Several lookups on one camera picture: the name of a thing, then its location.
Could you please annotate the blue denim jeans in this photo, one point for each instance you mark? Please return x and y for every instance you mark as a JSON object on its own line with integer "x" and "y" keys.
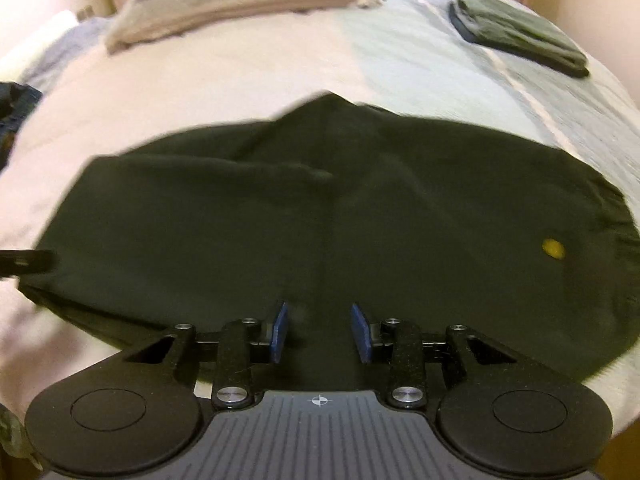
{"x": 12, "y": 110}

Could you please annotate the folded beige blanket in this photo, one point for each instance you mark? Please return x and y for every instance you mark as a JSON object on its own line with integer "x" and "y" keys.
{"x": 240, "y": 0}

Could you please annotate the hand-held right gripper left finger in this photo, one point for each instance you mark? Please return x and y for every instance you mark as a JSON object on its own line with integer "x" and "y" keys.
{"x": 280, "y": 335}

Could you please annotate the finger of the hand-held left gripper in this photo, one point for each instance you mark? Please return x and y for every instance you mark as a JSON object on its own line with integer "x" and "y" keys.
{"x": 27, "y": 261}

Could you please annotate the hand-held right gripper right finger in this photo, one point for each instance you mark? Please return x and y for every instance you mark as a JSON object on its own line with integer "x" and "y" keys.
{"x": 361, "y": 335}

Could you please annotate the folded olive green pants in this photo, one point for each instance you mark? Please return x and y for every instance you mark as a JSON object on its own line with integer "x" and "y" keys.
{"x": 520, "y": 32}

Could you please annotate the black pants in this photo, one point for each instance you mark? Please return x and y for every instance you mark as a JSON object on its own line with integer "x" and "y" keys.
{"x": 400, "y": 200}

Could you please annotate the camouflage cloth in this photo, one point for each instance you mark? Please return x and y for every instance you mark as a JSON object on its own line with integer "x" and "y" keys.
{"x": 15, "y": 435}

